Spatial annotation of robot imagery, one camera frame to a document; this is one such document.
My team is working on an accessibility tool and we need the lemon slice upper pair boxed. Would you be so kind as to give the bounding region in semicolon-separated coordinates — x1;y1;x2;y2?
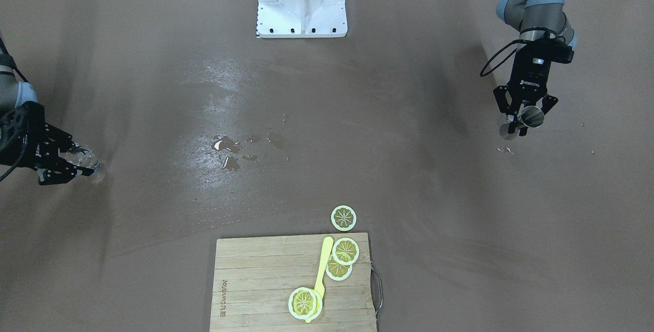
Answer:
332;238;360;266

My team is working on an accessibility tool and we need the clear glass shaker cup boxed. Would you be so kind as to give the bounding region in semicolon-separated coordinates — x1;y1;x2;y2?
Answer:
60;143;106;184

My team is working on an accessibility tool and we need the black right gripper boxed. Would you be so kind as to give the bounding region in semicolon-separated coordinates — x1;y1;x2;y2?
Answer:
1;101;97;185

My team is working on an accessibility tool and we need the lemon slice off board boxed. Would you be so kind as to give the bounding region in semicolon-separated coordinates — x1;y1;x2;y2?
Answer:
330;205;357;232

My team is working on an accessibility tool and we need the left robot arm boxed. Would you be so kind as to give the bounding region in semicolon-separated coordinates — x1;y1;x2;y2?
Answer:
493;0;578;136

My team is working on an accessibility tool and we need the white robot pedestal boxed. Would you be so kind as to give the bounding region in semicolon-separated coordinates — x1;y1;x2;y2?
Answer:
255;0;348;38

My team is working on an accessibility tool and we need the lemon slice on spoon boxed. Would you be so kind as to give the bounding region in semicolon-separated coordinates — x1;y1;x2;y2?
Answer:
288;287;324;323

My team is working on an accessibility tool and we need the yellow plastic spoon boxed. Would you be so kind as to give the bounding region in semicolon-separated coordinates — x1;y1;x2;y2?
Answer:
306;236;334;323

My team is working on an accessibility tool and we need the bamboo cutting board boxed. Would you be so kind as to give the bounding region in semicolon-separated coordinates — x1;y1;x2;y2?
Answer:
208;232;378;331

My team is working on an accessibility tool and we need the lemon slice lower pair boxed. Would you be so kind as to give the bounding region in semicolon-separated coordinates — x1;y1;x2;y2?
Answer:
325;257;353;281

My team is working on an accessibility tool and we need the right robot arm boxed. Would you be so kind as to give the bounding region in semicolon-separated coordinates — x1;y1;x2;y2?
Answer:
1;41;101;185

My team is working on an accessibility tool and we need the lemon slice pair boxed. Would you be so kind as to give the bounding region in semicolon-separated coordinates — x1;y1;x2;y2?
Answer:
325;257;353;281
332;238;360;266

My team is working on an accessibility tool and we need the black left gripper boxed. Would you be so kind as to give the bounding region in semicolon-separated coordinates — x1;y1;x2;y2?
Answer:
493;38;574;127

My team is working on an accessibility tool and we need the steel measuring jigger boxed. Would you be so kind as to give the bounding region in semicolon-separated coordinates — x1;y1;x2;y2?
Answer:
499;106;546;140

